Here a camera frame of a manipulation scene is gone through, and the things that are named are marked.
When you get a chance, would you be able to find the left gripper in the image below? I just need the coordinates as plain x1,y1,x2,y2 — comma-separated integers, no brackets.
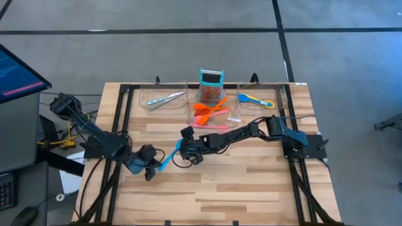
138,143,163,182

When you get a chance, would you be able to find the yellow cable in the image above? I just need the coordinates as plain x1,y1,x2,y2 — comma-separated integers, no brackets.
36,121,78,149

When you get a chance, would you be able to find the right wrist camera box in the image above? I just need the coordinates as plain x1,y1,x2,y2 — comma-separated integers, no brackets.
180,125,196,141

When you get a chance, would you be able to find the orange silicone spatula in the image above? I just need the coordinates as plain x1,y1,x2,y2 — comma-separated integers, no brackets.
193,103,232,113
197,96,229,127

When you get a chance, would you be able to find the black keyboard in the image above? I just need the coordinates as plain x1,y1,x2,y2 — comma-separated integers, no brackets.
0,171,18,212

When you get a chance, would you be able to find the black computer mouse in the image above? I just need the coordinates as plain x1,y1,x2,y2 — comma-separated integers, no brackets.
10,206,39,226

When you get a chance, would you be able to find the black floor stand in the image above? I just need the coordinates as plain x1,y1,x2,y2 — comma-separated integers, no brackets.
372,112,402,132

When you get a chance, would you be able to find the blue silicone spoon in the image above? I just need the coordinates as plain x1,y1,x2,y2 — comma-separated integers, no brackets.
237,92,273,107

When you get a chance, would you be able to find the computer monitor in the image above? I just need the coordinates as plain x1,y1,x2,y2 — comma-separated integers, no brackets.
0,43,53,105

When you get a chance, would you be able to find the clear plastic bin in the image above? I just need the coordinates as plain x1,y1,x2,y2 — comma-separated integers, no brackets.
236,81,289,111
138,81,189,116
187,95,240,130

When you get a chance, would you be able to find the teal metal box grater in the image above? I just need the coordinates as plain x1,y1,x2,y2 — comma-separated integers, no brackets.
196,67,225,107

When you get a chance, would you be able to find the black aluminium rig frame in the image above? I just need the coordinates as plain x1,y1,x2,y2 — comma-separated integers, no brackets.
71,82,345,226

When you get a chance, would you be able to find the white paper sheet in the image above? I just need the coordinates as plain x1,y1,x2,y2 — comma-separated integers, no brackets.
58,149,86,195

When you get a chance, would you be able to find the pink silicone spatula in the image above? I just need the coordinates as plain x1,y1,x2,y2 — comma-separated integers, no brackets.
192,109,232,125

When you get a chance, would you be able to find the blue silicone spatula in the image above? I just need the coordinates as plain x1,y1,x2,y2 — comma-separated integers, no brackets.
158,137,184,173

